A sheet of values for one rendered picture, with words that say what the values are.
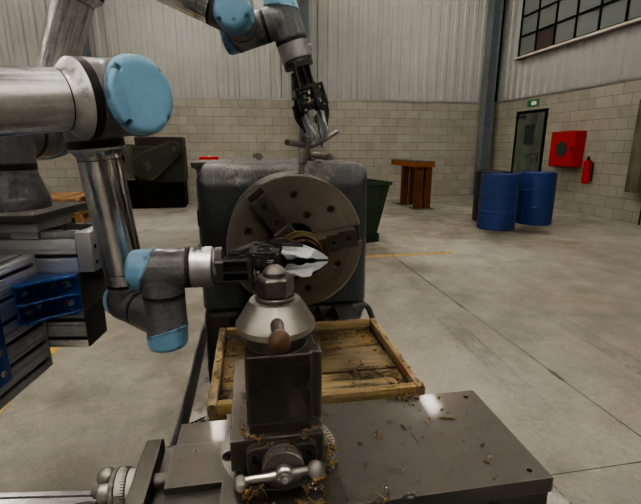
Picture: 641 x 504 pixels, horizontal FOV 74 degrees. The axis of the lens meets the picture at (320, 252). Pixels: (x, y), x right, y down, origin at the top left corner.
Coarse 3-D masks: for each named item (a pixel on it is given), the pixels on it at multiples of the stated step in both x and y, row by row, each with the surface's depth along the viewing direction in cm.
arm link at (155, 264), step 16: (128, 256) 74; (144, 256) 74; (160, 256) 75; (176, 256) 75; (128, 272) 73; (144, 272) 74; (160, 272) 74; (176, 272) 74; (144, 288) 75; (160, 288) 75; (176, 288) 76
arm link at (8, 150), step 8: (8, 136) 89; (16, 136) 90; (24, 136) 92; (32, 136) 94; (40, 136) 97; (0, 144) 88; (8, 144) 89; (16, 144) 90; (24, 144) 92; (32, 144) 94; (40, 144) 98; (0, 152) 89; (8, 152) 89; (16, 152) 91; (24, 152) 92; (32, 152) 94; (40, 152) 100; (0, 160) 89; (8, 160) 90; (16, 160) 91; (24, 160) 92; (32, 160) 94
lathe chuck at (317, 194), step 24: (288, 192) 94; (312, 192) 95; (336, 192) 96; (240, 216) 94; (288, 216) 96; (312, 216) 97; (336, 216) 98; (240, 240) 95; (264, 240) 96; (360, 240) 100; (336, 264) 101; (312, 288) 101; (336, 288) 102
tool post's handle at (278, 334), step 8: (272, 320) 39; (280, 320) 39; (272, 328) 38; (280, 328) 38; (272, 336) 36; (280, 336) 36; (288, 336) 36; (272, 344) 36; (280, 344) 35; (288, 344) 36; (280, 352) 36
